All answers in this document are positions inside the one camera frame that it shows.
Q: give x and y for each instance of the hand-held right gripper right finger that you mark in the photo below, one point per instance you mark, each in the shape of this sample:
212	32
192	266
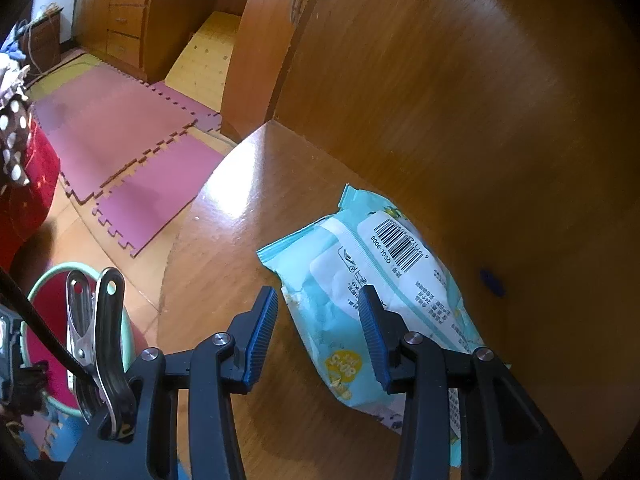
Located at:
372	335

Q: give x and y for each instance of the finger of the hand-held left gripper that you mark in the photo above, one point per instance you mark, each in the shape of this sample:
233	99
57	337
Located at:
37	371

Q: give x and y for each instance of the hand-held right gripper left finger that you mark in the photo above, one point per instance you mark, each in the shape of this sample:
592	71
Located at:
260	340

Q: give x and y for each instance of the teal wet wipes pack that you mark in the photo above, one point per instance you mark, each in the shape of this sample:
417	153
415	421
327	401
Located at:
325	280

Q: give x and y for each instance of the red bucket with green rim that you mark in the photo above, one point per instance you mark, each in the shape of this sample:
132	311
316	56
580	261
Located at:
50	295

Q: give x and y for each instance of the pink ribbed foam mat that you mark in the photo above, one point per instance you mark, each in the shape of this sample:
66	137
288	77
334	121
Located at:
35	435

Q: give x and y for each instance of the metal spring clamp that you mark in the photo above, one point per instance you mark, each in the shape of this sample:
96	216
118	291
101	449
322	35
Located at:
110	360

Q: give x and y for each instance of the red patterned blanket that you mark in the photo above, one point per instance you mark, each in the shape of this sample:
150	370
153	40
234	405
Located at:
25	200

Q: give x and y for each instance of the mauve foam mat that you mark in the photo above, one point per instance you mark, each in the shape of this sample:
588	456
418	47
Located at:
160	195

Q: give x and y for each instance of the brown polka dot blanket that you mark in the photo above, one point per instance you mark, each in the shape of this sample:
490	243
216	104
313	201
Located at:
15	125

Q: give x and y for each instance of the large dusty pink foam mat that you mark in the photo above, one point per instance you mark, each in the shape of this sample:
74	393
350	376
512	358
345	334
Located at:
110	120

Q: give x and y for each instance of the yellow patterned foam mat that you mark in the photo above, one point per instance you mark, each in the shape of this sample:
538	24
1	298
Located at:
205	60

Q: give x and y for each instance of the yellow green foam mat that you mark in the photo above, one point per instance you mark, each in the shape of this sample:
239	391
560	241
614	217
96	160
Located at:
60	77

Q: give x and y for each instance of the wooden nightstand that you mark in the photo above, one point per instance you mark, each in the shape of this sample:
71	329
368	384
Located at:
47	40

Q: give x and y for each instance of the wooden drawer cabinet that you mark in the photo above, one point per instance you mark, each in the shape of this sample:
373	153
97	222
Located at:
125	10

